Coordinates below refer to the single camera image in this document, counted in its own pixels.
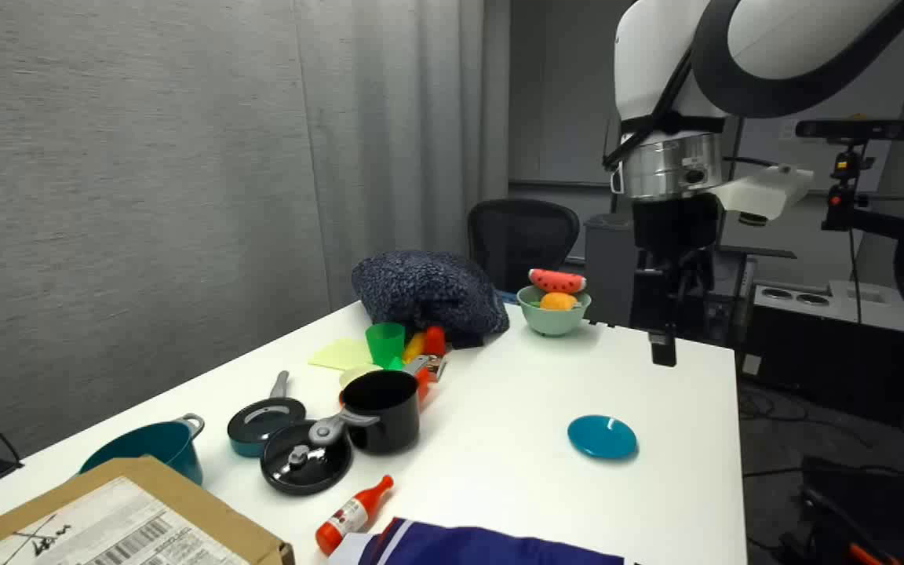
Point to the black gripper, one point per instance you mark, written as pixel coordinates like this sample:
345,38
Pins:
673,247

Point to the blue cloth with white stripes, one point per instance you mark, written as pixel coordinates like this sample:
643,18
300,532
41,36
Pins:
471,546

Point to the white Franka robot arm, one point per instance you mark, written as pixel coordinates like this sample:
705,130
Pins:
661,53

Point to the yellow-green cloth piece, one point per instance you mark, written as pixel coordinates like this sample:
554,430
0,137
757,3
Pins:
340,355

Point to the teal toy plate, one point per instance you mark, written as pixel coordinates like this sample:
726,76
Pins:
603,439

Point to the teal toy bowl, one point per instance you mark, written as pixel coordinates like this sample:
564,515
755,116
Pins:
554,317

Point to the orange toy fruit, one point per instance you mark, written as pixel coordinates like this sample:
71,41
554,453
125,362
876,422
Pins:
560,303

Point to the red watermelon slice toy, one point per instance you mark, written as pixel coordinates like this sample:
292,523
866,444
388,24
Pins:
555,282

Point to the grey desk with devices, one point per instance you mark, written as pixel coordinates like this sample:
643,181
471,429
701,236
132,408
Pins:
839,306

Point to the black office chair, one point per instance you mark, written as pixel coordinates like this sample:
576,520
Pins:
519,236

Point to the dark blue speckled cushion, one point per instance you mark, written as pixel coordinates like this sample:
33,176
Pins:
426,293

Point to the black case with orange latch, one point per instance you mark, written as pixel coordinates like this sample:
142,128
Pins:
870,514

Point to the green toy cup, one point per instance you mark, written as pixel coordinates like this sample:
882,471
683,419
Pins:
388,344

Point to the black toy pot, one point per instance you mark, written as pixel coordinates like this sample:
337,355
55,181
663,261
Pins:
384,408

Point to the grey curtain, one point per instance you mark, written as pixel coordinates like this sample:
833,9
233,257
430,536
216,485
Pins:
398,145

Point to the red toy ketchup bottle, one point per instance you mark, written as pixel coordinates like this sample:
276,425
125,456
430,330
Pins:
353,515

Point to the black toy frying pan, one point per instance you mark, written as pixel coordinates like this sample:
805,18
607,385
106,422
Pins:
300,467

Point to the small teal toy pan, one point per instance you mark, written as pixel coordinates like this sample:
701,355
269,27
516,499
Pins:
262,422

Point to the teal toy pot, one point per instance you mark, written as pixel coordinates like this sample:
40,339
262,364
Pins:
155,444

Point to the cardboard box with label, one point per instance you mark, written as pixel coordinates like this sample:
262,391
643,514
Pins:
106,520

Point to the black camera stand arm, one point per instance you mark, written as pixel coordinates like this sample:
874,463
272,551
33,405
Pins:
845,189

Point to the black stereo camera bar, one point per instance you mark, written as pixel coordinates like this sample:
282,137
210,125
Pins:
865,130

